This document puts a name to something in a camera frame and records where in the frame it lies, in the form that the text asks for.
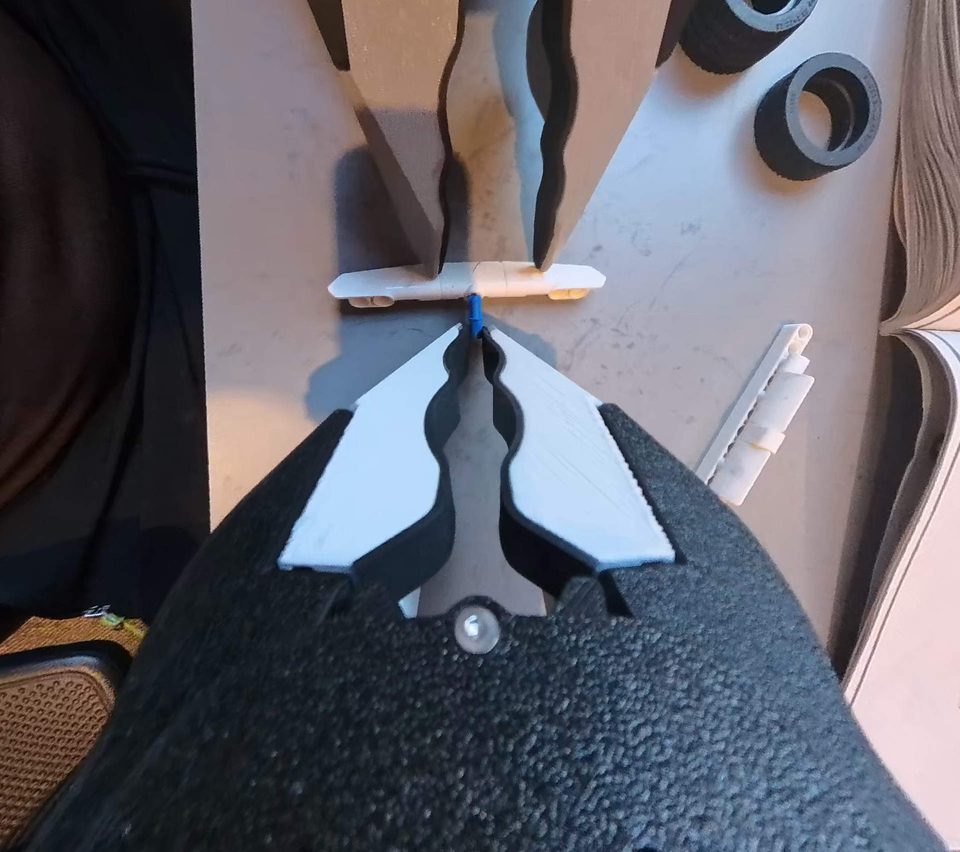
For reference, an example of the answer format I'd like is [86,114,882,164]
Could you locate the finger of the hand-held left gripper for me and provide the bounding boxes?
[528,0,680,271]
[326,0,470,281]

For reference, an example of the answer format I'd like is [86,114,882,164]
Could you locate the grey desk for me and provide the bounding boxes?
[186,0,922,688]

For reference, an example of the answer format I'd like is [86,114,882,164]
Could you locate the person's brown-shirted torso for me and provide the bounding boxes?
[0,4,159,515]

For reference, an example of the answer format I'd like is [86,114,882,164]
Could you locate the white beam with cylinders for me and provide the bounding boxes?
[693,323,816,509]

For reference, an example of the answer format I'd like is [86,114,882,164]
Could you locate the long white pointed panel piece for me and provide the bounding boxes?
[328,261,607,307]

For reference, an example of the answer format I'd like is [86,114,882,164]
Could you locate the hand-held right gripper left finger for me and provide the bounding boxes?
[277,324,469,581]

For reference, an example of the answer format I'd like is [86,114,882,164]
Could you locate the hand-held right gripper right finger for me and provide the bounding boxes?
[482,327,678,584]

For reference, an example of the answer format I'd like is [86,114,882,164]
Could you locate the open instruction booklet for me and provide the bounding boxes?
[828,0,960,838]

